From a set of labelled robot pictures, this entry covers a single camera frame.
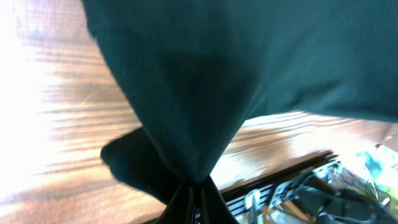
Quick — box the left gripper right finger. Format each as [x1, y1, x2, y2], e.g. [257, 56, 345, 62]
[200, 176, 239, 224]

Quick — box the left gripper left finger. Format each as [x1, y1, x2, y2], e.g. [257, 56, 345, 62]
[155, 181, 195, 224]

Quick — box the black polo shirt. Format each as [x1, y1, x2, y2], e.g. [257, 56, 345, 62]
[83, 0, 397, 203]

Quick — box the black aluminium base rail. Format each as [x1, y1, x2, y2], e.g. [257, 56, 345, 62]
[192, 151, 398, 224]

